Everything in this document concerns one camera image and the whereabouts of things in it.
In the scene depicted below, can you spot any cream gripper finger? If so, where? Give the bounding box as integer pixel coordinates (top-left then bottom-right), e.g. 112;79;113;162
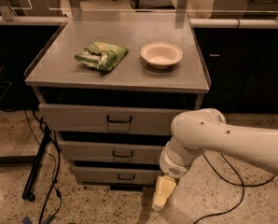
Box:
152;193;168;211

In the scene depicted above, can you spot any grey drawer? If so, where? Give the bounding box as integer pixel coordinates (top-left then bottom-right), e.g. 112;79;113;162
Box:
71;161;161;186
59;132;171;164
39;104;181;135

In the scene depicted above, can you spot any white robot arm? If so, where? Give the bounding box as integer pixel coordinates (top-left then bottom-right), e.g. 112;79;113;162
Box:
152;108;278;211

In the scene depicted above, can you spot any grey bottom drawer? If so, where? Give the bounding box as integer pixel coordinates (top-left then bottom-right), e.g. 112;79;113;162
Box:
71;161;161;186

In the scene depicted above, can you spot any grey drawer cabinet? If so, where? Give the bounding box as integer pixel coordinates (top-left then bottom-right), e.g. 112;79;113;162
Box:
24;10;212;192

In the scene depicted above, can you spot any grey top drawer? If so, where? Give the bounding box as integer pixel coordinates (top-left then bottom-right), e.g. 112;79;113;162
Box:
39;104;181;135

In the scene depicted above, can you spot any black stand leg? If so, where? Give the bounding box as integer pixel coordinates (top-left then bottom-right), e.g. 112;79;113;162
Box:
21;127;50;202

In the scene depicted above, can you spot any green snack bag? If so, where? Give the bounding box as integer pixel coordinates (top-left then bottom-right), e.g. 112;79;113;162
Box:
75;42;129;73

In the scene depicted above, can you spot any white railing bar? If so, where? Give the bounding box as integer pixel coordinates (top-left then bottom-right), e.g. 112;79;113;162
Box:
0;16;278;29

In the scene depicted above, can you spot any black floor cable right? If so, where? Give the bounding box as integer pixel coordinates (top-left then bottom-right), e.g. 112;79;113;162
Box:
191;152;277;224

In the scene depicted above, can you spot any black floor cable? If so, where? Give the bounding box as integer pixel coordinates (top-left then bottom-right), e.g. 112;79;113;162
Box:
191;152;277;224
23;109;63;224

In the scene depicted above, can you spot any black floor cable left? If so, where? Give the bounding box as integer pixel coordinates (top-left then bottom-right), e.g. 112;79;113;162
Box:
23;109;63;224

